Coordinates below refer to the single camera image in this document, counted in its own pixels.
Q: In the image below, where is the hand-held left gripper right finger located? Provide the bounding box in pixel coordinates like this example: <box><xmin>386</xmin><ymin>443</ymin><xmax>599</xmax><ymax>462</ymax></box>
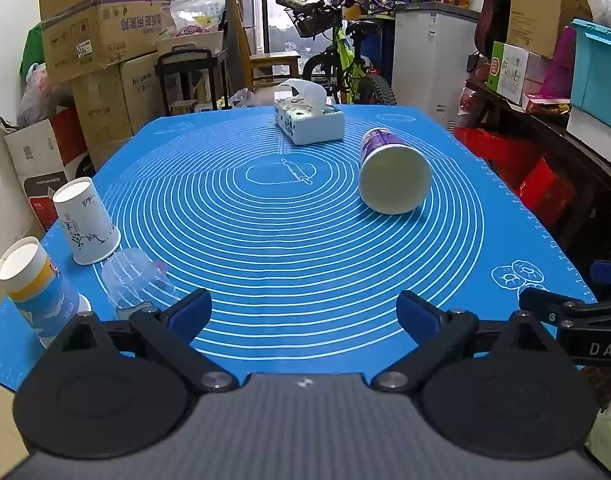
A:
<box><xmin>371</xmin><ymin>290</ymin><xmax>566</xmax><ymax>394</ymax></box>

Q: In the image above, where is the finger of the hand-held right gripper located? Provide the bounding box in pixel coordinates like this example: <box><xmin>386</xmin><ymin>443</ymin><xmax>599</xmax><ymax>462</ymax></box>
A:
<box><xmin>518</xmin><ymin>287</ymin><xmax>587</xmax><ymax>324</ymax></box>
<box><xmin>589</xmin><ymin>258</ymin><xmax>611</xmax><ymax>287</ymax></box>

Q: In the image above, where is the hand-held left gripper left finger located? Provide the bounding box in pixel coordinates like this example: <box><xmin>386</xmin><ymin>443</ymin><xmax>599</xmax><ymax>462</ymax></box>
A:
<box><xmin>45</xmin><ymin>287</ymin><xmax>239</xmax><ymax>394</ymax></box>

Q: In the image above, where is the purple and white paper cup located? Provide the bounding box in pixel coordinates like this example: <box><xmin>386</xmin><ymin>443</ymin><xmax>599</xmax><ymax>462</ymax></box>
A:
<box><xmin>359</xmin><ymin>127</ymin><xmax>433</xmax><ymax>215</ymax></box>

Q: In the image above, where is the clear plastic cup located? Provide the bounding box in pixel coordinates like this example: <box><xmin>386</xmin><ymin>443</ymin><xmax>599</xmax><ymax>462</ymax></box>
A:
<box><xmin>100</xmin><ymin>247</ymin><xmax>179</xmax><ymax>319</ymax></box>

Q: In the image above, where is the white ink-print paper cup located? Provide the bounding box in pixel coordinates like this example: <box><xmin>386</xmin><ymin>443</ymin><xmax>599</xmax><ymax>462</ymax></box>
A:
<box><xmin>52</xmin><ymin>177</ymin><xmax>122</xmax><ymax>266</ymax></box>

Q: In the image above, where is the yellow and blue paper cup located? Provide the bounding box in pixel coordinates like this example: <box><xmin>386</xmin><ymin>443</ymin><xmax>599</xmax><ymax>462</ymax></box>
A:
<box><xmin>0</xmin><ymin>237</ymin><xmax>92</xmax><ymax>349</ymax></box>

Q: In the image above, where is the red gift box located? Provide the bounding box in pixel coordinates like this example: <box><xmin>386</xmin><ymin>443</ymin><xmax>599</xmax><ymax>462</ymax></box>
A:
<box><xmin>517</xmin><ymin>157</ymin><xmax>577</xmax><ymax>229</ymax></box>
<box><xmin>454</xmin><ymin>126</ymin><xmax>537</xmax><ymax>177</ymax></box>

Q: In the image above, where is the dark wooden side table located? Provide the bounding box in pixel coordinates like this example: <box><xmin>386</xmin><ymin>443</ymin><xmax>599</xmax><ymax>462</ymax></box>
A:
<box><xmin>464</xmin><ymin>79</ymin><xmax>611</xmax><ymax>273</ymax></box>

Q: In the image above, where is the blue silicone baking mat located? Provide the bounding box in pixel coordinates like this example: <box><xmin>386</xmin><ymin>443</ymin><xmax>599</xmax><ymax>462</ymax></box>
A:
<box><xmin>0</xmin><ymin>103</ymin><xmax>599</xmax><ymax>397</ymax></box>

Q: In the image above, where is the teal plastic storage box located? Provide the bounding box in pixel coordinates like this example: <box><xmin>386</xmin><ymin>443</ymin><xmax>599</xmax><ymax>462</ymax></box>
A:
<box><xmin>567</xmin><ymin>18</ymin><xmax>611</xmax><ymax>139</ymax></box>

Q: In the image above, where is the pink bag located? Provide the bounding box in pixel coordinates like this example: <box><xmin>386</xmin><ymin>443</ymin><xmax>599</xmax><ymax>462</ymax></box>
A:
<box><xmin>539</xmin><ymin>25</ymin><xmax>577</xmax><ymax>99</ymax></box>

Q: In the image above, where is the white and red cardboard box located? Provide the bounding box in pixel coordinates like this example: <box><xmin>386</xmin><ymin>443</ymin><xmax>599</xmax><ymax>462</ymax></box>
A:
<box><xmin>4</xmin><ymin>106</ymin><xmax>94</xmax><ymax>234</ymax></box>

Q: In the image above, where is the blue patterned tissue box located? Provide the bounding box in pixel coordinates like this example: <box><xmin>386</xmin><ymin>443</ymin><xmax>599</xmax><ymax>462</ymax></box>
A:
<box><xmin>274</xmin><ymin>79</ymin><xmax>346</xmax><ymax>146</ymax></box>

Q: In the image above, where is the plain brown cardboard box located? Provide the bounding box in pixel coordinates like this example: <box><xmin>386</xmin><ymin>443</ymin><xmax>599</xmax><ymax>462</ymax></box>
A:
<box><xmin>72</xmin><ymin>51</ymin><xmax>162</xmax><ymax>171</ymax></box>

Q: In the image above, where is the green and white carton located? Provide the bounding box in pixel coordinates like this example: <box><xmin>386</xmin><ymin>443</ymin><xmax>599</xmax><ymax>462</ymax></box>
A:
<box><xmin>486</xmin><ymin>40</ymin><xmax>531</xmax><ymax>106</ymax></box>

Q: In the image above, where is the white chest freezer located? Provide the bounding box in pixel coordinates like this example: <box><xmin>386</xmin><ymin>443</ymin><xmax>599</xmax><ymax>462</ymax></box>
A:
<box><xmin>391</xmin><ymin>0</ymin><xmax>484</xmax><ymax>134</ymax></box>

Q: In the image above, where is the green and black bicycle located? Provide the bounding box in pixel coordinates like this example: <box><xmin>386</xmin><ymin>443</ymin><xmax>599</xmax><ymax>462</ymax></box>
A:
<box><xmin>275</xmin><ymin>0</ymin><xmax>399</xmax><ymax>106</ymax></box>

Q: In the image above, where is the wooden chair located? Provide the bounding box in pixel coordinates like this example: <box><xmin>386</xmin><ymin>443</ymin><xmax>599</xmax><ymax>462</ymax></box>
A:
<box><xmin>230</xmin><ymin>0</ymin><xmax>301</xmax><ymax>92</ymax></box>

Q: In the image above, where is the flat cardboard sheet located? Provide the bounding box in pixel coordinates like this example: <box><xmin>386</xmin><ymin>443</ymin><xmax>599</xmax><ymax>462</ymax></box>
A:
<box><xmin>506</xmin><ymin>0</ymin><xmax>594</xmax><ymax>59</ymax></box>

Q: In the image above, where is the clear bag of snacks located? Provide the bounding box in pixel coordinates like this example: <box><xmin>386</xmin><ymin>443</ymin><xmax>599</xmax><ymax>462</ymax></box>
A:
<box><xmin>169</xmin><ymin>0</ymin><xmax>227</xmax><ymax>39</ymax></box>

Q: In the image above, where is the large open cardboard box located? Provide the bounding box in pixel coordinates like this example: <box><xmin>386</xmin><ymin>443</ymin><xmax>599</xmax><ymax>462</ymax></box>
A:
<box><xmin>38</xmin><ymin>0</ymin><xmax>177</xmax><ymax>84</ymax></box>

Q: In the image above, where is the green bag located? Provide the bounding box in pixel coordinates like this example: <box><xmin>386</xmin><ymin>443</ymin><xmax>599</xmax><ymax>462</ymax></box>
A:
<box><xmin>19</xmin><ymin>25</ymin><xmax>47</xmax><ymax>82</ymax></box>

